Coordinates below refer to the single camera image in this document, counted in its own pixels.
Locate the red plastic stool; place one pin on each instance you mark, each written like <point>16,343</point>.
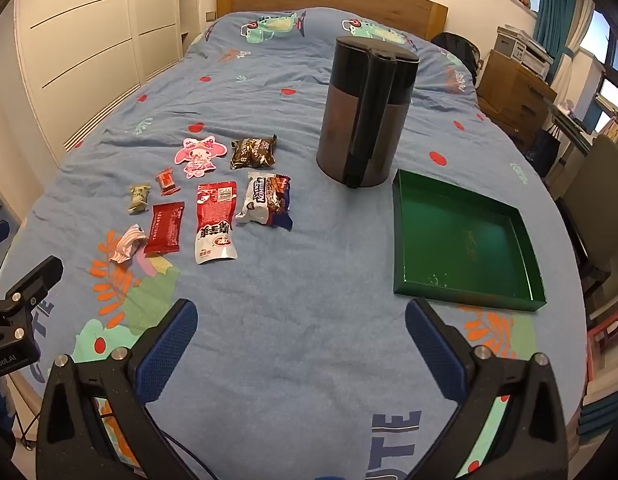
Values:
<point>606,332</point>

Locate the cream wardrobe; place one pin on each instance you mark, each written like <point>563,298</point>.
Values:
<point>89,35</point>

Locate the small red candy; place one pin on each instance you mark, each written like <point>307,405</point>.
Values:
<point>166,181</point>

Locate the glass-topped desk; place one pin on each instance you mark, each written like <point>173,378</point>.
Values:
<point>569,120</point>

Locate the large window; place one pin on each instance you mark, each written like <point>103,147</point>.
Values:
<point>611,60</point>

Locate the teal curtain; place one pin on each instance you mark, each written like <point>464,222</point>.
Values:
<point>554,10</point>

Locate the pink cartoon-shaped snack packet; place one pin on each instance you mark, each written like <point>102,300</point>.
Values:
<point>196,155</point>

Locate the pink and white candy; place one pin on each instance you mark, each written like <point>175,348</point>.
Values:
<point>126,245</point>

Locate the beige candy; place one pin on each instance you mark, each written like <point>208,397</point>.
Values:
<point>139,197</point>

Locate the grey chair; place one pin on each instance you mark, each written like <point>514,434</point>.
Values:
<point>599,175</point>

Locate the blue printed blanket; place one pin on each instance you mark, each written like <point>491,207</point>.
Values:
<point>299,280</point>

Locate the white and brown cookie packet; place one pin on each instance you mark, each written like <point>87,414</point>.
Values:
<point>261,197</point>

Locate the wooden dresser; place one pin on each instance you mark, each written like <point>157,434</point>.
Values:
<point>514,90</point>

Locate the brown snack packet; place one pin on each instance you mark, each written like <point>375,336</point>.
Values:
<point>251,152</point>

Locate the grey printer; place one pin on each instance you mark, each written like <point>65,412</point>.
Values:
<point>524,50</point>

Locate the green cardboard tray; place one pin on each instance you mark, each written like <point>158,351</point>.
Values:
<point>464,245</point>

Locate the black and brown kettle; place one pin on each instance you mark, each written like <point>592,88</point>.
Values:
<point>339,125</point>

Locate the wooden headboard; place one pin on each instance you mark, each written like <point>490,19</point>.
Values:
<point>339,0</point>

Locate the red and white snack packet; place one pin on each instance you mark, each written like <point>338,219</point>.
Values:
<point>216,220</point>

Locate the black tote bag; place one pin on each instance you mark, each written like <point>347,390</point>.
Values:
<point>541,152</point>

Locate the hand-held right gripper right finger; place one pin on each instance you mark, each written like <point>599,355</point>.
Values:
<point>434,350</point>

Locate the black backpack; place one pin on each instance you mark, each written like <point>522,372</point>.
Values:
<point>454,45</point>

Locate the dark red snack packet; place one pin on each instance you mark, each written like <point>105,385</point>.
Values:
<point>164,227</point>

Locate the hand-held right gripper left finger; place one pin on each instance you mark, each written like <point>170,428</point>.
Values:
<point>169,350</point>

